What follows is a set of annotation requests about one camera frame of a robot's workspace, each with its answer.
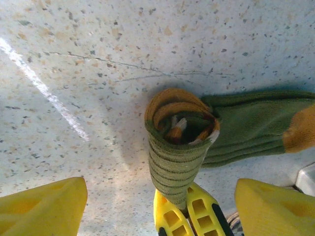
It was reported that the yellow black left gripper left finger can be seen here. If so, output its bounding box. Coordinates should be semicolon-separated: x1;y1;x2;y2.
0;177;88;236

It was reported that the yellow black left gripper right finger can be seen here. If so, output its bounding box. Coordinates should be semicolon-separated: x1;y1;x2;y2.
235;178;315;236

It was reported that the grey compartment organizer tray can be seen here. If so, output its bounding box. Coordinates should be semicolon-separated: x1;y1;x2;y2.
295;163;315;196

